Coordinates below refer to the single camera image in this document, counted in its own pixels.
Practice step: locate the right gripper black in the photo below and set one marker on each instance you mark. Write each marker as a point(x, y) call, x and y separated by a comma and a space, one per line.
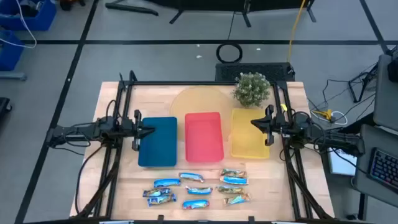
point(270, 137)

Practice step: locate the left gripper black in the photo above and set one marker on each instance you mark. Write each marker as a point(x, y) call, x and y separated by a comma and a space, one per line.
point(137, 137)

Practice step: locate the chocolate chip granola bar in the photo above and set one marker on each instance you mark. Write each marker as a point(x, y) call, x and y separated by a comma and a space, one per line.
point(191, 177)
point(195, 204)
point(199, 190)
point(234, 180)

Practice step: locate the dark blue granola bar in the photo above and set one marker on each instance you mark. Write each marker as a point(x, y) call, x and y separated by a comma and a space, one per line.
point(161, 199)
point(157, 192)

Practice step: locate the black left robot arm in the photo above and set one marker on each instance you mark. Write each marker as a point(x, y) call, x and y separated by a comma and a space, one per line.
point(77, 130)

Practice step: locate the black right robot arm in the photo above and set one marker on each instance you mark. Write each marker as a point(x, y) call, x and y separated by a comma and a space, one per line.
point(326, 137)

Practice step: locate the blue plastic tray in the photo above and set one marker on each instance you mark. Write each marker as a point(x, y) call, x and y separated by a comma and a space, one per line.
point(158, 146)

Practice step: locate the yellow plastic tray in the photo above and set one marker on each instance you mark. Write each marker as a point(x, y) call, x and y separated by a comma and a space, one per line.
point(247, 143)

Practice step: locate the small yellow tag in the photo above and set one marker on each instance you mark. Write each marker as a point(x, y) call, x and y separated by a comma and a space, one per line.
point(284, 107)

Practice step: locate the small green potted plant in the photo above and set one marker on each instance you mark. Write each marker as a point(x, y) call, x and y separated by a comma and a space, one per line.
point(252, 89)

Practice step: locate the red plastic tray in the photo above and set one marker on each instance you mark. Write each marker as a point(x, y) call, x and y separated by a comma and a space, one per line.
point(203, 137)

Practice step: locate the round yellow placemat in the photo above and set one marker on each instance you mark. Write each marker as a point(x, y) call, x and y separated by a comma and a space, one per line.
point(199, 99)

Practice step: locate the yellow power plug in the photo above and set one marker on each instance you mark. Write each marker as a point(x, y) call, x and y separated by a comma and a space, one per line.
point(325, 114)

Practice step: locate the white paper booklet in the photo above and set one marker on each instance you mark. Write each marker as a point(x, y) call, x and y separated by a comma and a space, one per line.
point(340, 163)

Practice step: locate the grey desk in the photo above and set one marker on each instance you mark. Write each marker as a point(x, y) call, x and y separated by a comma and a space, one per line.
point(363, 174)

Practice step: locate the black bar on floor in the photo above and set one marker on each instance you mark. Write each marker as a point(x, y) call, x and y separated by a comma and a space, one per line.
point(130, 8)

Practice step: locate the grey side table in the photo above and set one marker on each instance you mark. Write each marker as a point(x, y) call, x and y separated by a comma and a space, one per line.
point(384, 93)

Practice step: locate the backlit black keyboard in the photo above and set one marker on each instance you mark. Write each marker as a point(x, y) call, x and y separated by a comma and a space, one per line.
point(385, 169)

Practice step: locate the black floor object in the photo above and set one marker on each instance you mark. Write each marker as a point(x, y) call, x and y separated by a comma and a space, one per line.
point(3, 107)

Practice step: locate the grey metal bar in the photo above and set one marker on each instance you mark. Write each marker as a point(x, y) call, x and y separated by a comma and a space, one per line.
point(12, 76)

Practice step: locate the large blue storage bin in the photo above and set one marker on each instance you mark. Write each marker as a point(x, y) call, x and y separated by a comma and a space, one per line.
point(43, 18)

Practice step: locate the small blue storage bin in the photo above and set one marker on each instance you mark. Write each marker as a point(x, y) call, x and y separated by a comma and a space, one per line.
point(9, 53)

